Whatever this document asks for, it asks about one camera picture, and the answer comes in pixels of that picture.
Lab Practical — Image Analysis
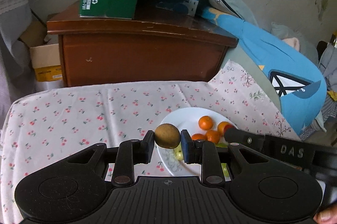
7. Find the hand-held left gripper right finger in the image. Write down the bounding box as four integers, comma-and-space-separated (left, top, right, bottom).
181, 129, 267, 185

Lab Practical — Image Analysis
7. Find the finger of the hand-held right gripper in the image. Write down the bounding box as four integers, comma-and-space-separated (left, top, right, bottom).
224, 128, 265, 154

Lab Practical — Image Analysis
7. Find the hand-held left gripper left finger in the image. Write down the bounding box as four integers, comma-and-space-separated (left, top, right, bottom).
66, 130, 155, 187

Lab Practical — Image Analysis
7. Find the brown kiwi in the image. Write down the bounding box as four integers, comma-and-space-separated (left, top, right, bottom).
154, 123, 181, 149

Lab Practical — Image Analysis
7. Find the white floral-print plate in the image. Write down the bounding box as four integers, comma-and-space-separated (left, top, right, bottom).
156, 107, 237, 177

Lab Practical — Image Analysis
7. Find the person's right hand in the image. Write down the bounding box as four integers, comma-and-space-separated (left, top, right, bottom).
314, 207, 337, 224

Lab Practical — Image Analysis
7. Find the cream pillow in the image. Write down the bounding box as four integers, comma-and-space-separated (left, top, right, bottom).
314, 111, 327, 133

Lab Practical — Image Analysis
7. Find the houndstooth bed sheet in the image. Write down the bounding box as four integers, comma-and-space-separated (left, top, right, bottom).
300, 95, 337, 140

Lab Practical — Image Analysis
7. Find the olive green blanket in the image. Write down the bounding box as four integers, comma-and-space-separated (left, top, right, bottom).
222, 45, 282, 111

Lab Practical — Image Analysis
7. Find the blue plush pillow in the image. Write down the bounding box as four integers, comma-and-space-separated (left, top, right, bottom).
201, 7, 328, 136

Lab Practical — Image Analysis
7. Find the cherry-print tablecloth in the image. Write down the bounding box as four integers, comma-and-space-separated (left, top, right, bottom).
0, 59, 302, 224

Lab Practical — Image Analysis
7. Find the brown wooden nightstand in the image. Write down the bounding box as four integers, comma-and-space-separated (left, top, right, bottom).
47, 0, 239, 88

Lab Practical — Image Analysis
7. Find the grey cloth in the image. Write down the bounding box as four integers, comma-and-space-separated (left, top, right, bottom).
318, 41, 337, 93

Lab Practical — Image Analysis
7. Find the pink cloth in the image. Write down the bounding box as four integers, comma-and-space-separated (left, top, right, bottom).
283, 37, 301, 51

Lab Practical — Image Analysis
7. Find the pale green pillow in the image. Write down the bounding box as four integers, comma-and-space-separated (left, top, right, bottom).
271, 21, 319, 64

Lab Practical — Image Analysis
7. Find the open yellow cardboard box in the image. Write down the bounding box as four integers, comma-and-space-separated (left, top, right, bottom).
17, 21, 64, 82

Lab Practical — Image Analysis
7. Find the lilac fabric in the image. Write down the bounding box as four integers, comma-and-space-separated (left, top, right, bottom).
0, 3, 35, 119

